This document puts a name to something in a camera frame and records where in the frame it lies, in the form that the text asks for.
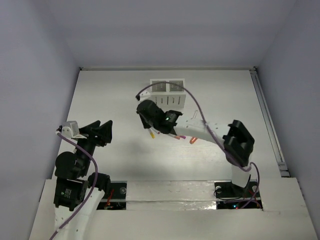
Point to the white marker orange cap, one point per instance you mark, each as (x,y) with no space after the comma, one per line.
(195,114)

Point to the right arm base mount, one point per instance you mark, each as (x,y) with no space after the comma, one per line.
(232,197)

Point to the aluminium rail right side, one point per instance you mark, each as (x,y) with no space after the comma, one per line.
(275,144)

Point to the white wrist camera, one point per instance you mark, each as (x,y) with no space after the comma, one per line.
(70,130)
(145,95)

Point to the white marker yellow cap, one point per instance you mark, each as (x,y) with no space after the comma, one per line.
(152,133)

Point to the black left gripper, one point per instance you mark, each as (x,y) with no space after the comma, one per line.
(92,135)

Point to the white marker pink caps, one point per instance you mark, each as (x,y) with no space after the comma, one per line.
(157,132)

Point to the white marker purple cap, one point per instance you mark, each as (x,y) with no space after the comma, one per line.
(181,136)

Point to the white two-compartment slotted organizer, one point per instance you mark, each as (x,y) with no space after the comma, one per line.
(169,93)

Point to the white marker salmon cap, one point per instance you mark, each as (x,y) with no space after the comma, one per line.
(171,135)

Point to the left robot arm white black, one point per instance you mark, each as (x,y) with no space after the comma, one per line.
(79,186)

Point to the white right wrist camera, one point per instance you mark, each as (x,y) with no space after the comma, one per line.
(145,95)

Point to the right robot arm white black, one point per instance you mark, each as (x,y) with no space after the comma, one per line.
(234,139)

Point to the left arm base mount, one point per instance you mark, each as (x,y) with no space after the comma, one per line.
(116,198)

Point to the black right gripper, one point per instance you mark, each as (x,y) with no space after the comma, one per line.
(146,124)

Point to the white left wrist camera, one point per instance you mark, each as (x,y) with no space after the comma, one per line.
(70,130)

